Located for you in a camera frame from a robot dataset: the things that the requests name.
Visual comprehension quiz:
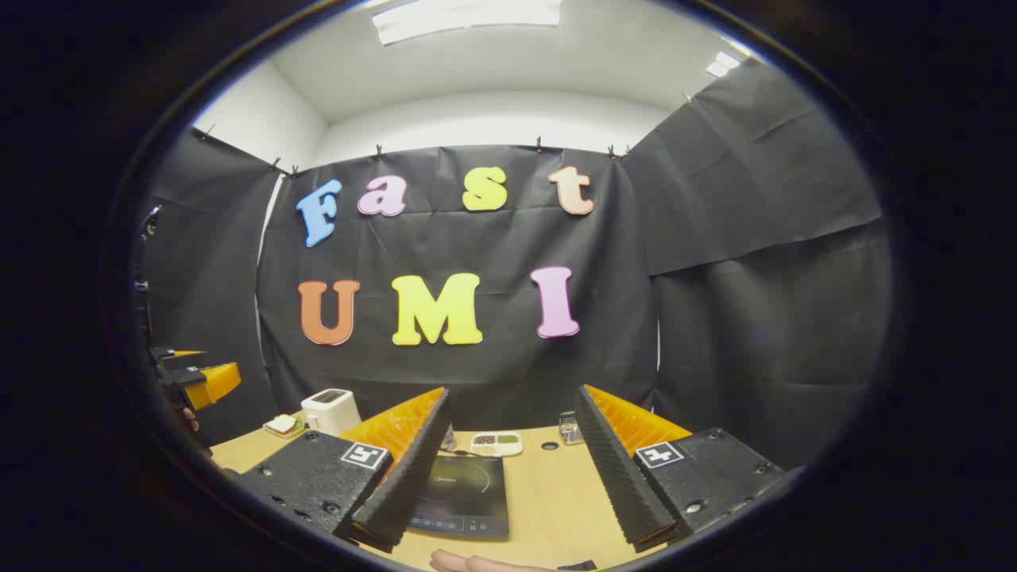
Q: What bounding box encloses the long ceiling light panel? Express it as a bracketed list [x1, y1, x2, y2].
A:
[372, 0, 563, 46]

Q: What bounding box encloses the white toaster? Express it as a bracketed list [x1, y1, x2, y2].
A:
[301, 388, 362, 437]

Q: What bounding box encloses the black backdrop cloth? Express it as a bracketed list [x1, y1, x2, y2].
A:
[139, 60, 895, 470]

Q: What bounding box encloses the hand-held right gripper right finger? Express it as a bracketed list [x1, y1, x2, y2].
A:
[574, 385, 787, 555]

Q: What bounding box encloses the black induction cooktop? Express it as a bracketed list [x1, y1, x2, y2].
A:
[409, 454, 510, 539]

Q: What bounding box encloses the white divided bean tray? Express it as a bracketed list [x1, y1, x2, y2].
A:
[470, 431, 524, 457]

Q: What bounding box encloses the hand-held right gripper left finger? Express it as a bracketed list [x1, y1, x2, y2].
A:
[238, 387, 452, 555]

